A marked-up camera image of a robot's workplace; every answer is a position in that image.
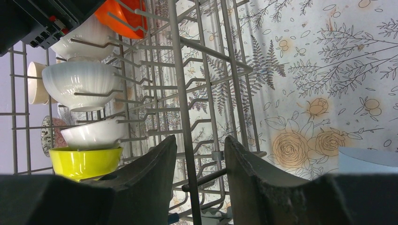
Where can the yellow-green bowl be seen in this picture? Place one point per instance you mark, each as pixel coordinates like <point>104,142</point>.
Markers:
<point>92,150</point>

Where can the pink patterned bowl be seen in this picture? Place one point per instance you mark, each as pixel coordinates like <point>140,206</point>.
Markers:
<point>51,133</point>

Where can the orange bowl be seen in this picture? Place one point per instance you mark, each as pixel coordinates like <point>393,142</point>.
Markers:
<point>121,20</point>

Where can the white ribbed bowl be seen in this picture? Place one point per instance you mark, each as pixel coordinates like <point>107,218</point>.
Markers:
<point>90,39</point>
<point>81,86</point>

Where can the white ribbed bowl rear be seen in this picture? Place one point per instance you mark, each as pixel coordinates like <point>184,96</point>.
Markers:
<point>90,39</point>

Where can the grey wire dish rack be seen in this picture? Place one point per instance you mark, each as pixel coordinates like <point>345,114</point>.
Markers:
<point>186,108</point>

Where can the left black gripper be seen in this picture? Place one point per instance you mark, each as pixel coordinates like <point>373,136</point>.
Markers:
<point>41,23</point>

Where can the white ribbed bowl middle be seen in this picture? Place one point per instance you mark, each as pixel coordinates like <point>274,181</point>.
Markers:
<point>81,86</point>

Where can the floral patterned table mat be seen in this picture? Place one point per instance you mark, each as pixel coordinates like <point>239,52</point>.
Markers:
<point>296,79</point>

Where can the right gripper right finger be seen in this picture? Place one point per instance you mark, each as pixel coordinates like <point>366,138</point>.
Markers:
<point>262,194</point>

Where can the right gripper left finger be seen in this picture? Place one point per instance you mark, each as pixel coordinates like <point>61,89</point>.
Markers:
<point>137,194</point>

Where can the light blue perforated board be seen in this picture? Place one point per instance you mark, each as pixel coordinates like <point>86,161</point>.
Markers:
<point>365,161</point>

